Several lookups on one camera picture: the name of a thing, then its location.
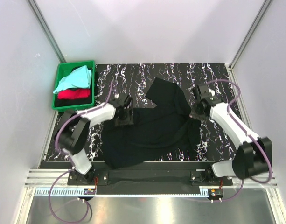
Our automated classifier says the light blue t shirt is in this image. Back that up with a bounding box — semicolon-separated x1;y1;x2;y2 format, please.
53;65;92;94

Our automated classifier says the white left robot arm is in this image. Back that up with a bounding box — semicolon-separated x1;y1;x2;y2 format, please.
55;93;133;185

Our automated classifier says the red t shirt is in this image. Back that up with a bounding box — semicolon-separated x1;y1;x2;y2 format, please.
57;88;91;100

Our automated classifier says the black t shirt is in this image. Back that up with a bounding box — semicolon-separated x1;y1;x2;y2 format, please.
101;78;201;169

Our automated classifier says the right aluminium corner post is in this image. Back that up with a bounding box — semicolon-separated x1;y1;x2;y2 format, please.
229;0;273;70

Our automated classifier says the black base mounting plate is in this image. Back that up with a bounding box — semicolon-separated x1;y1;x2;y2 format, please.
68;161;233;193

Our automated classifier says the aluminium frame rail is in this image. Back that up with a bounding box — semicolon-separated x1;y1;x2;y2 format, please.
25;169;68;187

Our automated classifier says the green plastic bin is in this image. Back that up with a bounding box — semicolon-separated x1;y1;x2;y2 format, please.
52;60;95;112

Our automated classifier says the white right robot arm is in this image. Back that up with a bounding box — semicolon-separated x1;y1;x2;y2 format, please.
191;84;272;185

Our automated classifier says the left aluminium corner post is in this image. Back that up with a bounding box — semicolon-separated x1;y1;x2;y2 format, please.
27;0;66;63

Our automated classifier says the black folded shirt in bin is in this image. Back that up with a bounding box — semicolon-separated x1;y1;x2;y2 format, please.
54;97;92;107

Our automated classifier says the black marble pattern mat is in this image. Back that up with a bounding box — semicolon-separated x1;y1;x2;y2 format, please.
42;63;255;162

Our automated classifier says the aluminium corner post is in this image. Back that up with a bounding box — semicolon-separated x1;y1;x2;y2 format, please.
27;0;66;63
229;0;273;70

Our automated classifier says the white slotted cable duct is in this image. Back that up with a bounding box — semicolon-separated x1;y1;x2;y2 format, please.
35;187;209;198

